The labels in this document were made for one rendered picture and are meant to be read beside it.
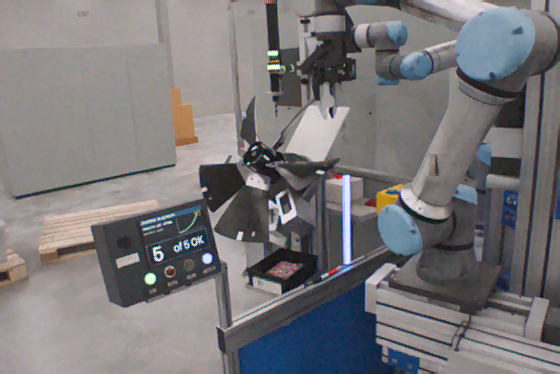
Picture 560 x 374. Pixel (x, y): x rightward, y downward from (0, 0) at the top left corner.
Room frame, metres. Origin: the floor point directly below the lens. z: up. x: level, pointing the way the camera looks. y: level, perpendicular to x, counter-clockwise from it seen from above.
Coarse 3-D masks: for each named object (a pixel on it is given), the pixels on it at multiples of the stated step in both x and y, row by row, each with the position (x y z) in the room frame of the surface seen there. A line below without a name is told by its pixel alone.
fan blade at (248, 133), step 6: (252, 102) 2.01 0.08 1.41; (252, 108) 1.98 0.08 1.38; (246, 114) 2.04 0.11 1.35; (252, 114) 1.96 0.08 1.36; (246, 120) 2.03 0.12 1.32; (252, 120) 1.94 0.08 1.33; (246, 126) 2.02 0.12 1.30; (252, 126) 1.92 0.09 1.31; (246, 132) 2.02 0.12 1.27; (252, 132) 1.91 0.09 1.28; (246, 138) 2.03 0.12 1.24; (252, 138) 1.92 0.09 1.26
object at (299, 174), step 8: (328, 160) 1.60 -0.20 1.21; (336, 160) 1.57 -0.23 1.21; (280, 168) 1.62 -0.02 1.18; (288, 168) 1.60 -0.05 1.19; (296, 168) 1.58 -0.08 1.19; (304, 168) 1.57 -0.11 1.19; (312, 168) 1.55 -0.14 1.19; (320, 168) 1.54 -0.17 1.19; (328, 168) 1.52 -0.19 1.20; (288, 176) 1.54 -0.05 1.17; (296, 176) 1.52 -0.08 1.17; (304, 176) 1.51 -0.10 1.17; (312, 176) 1.50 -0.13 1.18; (320, 176) 1.48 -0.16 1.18; (296, 184) 1.48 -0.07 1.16; (304, 184) 1.46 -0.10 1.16
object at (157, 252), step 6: (150, 246) 0.92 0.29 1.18; (156, 246) 0.92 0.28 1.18; (162, 246) 0.93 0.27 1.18; (150, 252) 0.91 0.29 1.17; (156, 252) 0.92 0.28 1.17; (162, 252) 0.93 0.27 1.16; (150, 258) 0.91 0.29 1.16; (156, 258) 0.91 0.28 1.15; (162, 258) 0.92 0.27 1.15; (168, 258) 0.93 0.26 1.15; (150, 264) 0.90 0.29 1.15; (156, 264) 0.91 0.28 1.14
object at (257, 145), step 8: (256, 144) 1.78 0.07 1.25; (264, 144) 1.74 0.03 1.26; (248, 152) 1.78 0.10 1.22; (256, 152) 1.74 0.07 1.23; (264, 152) 1.71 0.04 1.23; (272, 152) 1.75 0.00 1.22; (280, 152) 1.81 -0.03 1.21; (248, 160) 1.75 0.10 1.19; (256, 160) 1.70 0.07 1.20; (264, 160) 1.71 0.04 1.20; (272, 160) 1.73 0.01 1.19; (280, 160) 1.78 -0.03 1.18; (256, 168) 1.71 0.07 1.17; (264, 168) 1.72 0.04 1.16; (272, 168) 1.75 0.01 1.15; (272, 176) 1.74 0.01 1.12; (280, 176) 1.74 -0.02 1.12
